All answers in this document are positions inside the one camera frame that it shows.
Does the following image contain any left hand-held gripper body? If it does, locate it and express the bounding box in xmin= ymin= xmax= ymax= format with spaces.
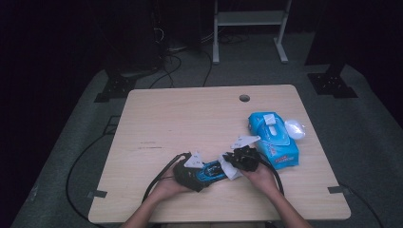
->
xmin=172 ymin=151 xmax=207 ymax=193

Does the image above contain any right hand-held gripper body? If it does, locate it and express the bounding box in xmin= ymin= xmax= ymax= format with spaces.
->
xmin=226 ymin=135 xmax=262 ymax=173

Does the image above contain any white wet wipe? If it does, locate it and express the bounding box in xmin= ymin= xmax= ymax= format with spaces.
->
xmin=218 ymin=154 xmax=243 ymax=181

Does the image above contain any blue wet wipes pack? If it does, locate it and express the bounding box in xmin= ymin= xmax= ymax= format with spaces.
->
xmin=247 ymin=111 xmax=300 ymax=171

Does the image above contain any person's left hand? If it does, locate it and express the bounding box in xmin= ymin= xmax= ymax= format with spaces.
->
xmin=147 ymin=165 xmax=193 ymax=204

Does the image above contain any person's right hand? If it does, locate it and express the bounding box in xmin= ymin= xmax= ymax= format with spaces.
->
xmin=239 ymin=161 xmax=279 ymax=198

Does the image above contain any white plastic lid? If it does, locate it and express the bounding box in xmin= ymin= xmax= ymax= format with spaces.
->
xmin=283 ymin=119 xmax=307 ymax=141

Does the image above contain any grey tape piece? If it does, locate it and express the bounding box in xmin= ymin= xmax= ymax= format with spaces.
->
xmin=327 ymin=185 xmax=352 ymax=195
xmin=86 ymin=189 xmax=108 ymax=200

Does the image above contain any white metal stand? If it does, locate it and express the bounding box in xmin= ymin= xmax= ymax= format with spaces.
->
xmin=212 ymin=0 xmax=293 ymax=65

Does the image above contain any dark cabinet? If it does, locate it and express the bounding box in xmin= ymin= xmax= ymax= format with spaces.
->
xmin=104 ymin=0 xmax=166 ymax=74

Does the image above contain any left hand-held gripper cable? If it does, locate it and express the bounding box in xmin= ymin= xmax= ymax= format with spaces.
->
xmin=141 ymin=151 xmax=193 ymax=203

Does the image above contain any hand-held gripper cable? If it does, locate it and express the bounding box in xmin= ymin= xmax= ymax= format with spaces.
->
xmin=141 ymin=151 xmax=193 ymax=203
xmin=259 ymin=156 xmax=285 ymax=196

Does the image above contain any right hand-held gripper cable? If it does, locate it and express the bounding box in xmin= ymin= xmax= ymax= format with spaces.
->
xmin=259 ymin=156 xmax=285 ymax=196

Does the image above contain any black floor cable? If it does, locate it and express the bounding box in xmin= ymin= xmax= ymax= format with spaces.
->
xmin=339 ymin=182 xmax=385 ymax=228
xmin=148 ymin=53 xmax=183 ymax=89
xmin=65 ymin=131 xmax=112 ymax=227
xmin=201 ymin=48 xmax=214 ymax=88

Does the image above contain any black stand base plate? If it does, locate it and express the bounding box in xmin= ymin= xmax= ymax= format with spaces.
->
xmin=93 ymin=73 xmax=138 ymax=104
xmin=307 ymin=63 xmax=359 ymax=100

